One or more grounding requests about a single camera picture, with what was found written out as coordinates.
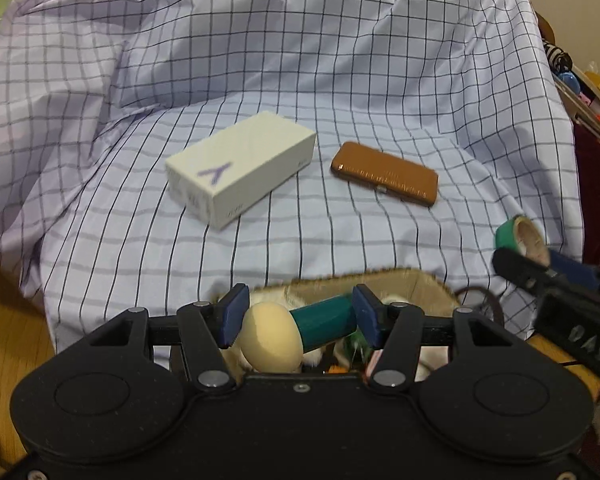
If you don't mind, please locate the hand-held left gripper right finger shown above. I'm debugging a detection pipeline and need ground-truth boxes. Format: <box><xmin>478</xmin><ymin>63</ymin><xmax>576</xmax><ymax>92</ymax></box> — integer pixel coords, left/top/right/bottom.
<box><xmin>352</xmin><ymin>283</ymin><xmax>527</xmax><ymax>394</ymax></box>

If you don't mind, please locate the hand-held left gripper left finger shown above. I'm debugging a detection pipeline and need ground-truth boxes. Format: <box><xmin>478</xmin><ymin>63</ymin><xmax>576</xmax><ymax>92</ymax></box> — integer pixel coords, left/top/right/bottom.
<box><xmin>88</xmin><ymin>283</ymin><xmax>252</xmax><ymax>394</ymax></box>

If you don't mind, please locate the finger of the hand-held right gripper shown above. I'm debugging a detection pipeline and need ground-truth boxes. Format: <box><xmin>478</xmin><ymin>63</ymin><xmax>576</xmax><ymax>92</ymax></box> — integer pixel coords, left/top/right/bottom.
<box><xmin>547</xmin><ymin>250</ymin><xmax>600</xmax><ymax>294</ymax></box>
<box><xmin>491</xmin><ymin>247</ymin><xmax>562</xmax><ymax>294</ymax></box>

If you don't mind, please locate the green plush toy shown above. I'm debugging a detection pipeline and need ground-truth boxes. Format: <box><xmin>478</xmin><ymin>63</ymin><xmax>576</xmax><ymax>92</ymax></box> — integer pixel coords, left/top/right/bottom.
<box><xmin>342</xmin><ymin>337</ymin><xmax>374</xmax><ymax>367</ymax></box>

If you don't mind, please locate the green tape roll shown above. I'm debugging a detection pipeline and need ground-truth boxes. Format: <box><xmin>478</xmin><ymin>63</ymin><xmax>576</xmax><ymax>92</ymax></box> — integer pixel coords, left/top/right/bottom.
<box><xmin>495</xmin><ymin>214</ymin><xmax>552</xmax><ymax>267</ymax></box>

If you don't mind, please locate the beige makeup sponge teal handle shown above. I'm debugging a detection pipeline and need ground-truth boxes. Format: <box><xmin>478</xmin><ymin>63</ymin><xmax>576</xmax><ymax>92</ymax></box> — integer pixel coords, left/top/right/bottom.
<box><xmin>240</xmin><ymin>296</ymin><xmax>361</xmax><ymax>375</ymax></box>

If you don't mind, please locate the white teddy bear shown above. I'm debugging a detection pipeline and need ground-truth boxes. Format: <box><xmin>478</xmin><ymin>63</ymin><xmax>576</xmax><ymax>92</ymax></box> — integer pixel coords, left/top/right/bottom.
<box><xmin>250</xmin><ymin>286</ymin><xmax>327</xmax><ymax>369</ymax></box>

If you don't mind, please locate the woven basket with cloth lining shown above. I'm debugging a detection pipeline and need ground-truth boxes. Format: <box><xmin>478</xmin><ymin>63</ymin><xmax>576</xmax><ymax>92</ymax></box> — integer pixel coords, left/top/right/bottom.
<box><xmin>215</xmin><ymin>267</ymin><xmax>506</xmax><ymax>377</ymax></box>

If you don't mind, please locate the brown leather case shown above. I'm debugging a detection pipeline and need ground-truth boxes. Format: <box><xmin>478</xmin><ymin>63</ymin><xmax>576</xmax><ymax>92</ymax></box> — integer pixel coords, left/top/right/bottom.
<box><xmin>329</xmin><ymin>141</ymin><xmax>440</xmax><ymax>209</ymax></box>

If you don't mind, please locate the white rectangular box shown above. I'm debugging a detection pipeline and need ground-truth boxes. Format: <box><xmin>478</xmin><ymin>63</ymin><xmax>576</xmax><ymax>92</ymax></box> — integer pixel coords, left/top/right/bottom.
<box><xmin>165</xmin><ymin>111</ymin><xmax>317</xmax><ymax>231</ymax></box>

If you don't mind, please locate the zebra striped item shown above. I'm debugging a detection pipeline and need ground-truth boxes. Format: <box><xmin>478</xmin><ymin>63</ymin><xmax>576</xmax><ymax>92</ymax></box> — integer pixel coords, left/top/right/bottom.
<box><xmin>543</xmin><ymin>40</ymin><xmax>574</xmax><ymax>74</ymax></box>

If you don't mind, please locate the curved wooden piece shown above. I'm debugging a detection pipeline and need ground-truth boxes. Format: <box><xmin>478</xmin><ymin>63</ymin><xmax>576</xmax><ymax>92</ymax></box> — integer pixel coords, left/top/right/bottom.
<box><xmin>534</xmin><ymin>10</ymin><xmax>557</xmax><ymax>44</ymax></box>

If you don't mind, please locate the checked white bed sheet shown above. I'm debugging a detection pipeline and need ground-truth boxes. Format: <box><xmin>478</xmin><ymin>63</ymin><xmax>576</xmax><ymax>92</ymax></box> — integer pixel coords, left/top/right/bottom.
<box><xmin>0</xmin><ymin>0</ymin><xmax>589</xmax><ymax>357</ymax></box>

